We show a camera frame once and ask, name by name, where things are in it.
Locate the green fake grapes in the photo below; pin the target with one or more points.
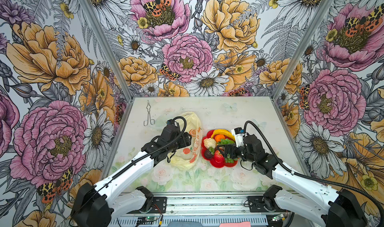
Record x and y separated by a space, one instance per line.
227 149

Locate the yellow fake banana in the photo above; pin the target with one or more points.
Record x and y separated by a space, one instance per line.
223 132

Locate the pink cloth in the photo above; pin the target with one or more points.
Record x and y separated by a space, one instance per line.
241 224

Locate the metal tongs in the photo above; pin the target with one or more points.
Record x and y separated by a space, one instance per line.
149 120

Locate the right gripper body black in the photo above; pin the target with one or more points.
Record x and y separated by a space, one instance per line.
240 153

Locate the cream fake garlic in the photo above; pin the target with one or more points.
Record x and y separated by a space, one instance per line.
210 143

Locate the small circuit board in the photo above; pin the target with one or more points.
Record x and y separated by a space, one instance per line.
149 221

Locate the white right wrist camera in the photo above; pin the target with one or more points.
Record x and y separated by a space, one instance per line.
239 135

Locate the aluminium front rail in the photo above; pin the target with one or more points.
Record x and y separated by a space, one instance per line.
216 204

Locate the orange fake fruit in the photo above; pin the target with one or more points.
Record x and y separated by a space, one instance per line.
219 137

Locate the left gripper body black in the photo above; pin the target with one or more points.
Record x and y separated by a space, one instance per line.
182 142

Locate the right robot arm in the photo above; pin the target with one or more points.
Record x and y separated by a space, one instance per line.
314 201

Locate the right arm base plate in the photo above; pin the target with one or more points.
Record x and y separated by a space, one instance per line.
260 204

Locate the dark purple fake mangosteen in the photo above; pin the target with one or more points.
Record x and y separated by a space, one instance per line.
209 153

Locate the red flower-shaped bowl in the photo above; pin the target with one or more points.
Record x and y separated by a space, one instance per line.
211 161

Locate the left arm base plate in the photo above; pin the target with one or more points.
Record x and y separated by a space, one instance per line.
155 205

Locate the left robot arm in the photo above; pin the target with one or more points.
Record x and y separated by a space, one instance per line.
97 205

